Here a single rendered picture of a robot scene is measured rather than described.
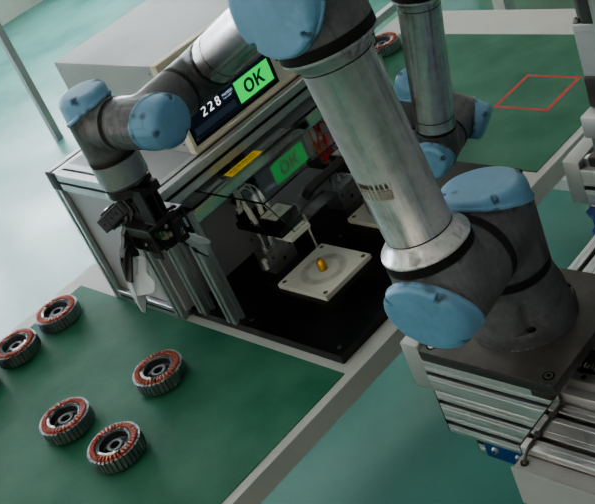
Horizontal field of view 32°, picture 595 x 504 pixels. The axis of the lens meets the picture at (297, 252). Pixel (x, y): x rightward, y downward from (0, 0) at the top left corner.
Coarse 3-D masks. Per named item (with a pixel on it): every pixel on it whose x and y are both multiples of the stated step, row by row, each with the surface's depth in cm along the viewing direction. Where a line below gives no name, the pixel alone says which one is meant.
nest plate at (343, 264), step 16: (320, 256) 226; (336, 256) 224; (352, 256) 222; (368, 256) 220; (304, 272) 224; (320, 272) 221; (336, 272) 219; (352, 272) 217; (288, 288) 222; (304, 288) 218; (320, 288) 216; (336, 288) 215
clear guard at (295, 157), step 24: (264, 144) 215; (288, 144) 211; (312, 144) 207; (336, 144) 204; (264, 168) 206; (288, 168) 202; (312, 168) 200; (216, 192) 205; (240, 192) 201; (264, 192) 198; (288, 192) 196; (336, 192) 199; (288, 216) 194
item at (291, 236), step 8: (256, 208) 230; (264, 208) 229; (256, 216) 227; (264, 216) 221; (272, 216) 219; (240, 224) 227; (248, 224) 225; (264, 224) 220; (272, 224) 218; (280, 224) 218; (304, 224) 220; (256, 232) 224; (264, 232) 222; (272, 232) 220; (280, 232) 218; (288, 232) 219; (296, 232) 219; (272, 240) 230; (288, 240) 218; (264, 248) 229
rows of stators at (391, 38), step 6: (378, 36) 316; (384, 36) 315; (390, 36) 313; (396, 36) 311; (378, 42) 315; (384, 42) 314; (390, 42) 309; (396, 42) 310; (378, 48) 309; (384, 48) 309; (390, 48) 310; (396, 48) 310; (384, 54) 310; (390, 54) 310
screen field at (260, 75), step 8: (264, 64) 219; (248, 72) 216; (256, 72) 218; (264, 72) 219; (240, 80) 215; (248, 80) 217; (256, 80) 218; (264, 80) 219; (240, 88) 215; (248, 88) 217; (256, 88) 218; (240, 96) 216; (248, 96) 217
